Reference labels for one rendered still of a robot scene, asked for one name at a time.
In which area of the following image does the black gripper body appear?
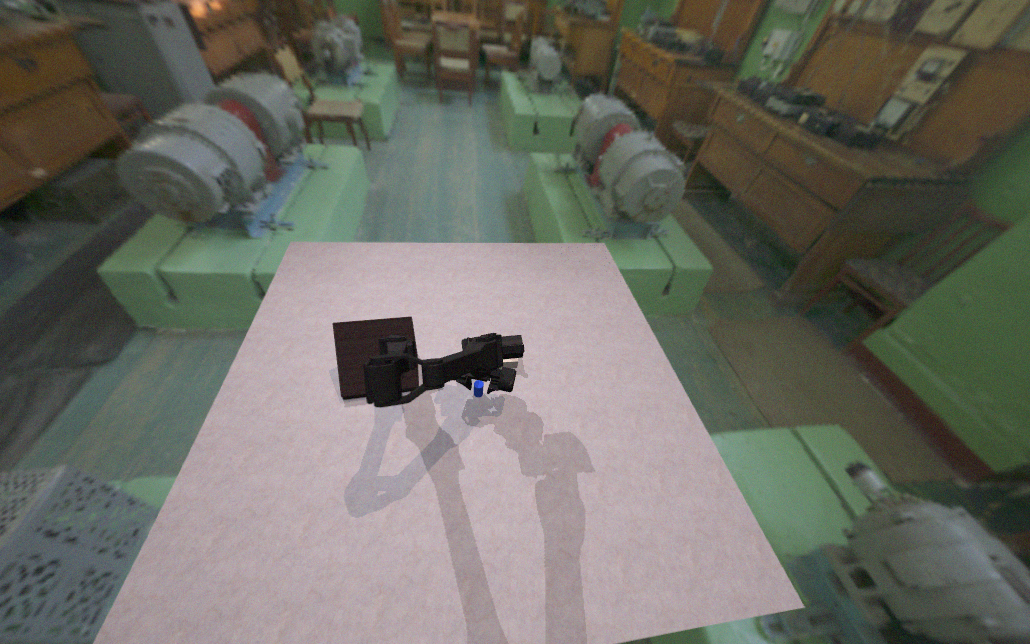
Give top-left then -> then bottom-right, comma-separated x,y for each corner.
453,367 -> 516,392

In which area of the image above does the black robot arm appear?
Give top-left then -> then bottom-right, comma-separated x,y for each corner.
363,333 -> 524,407

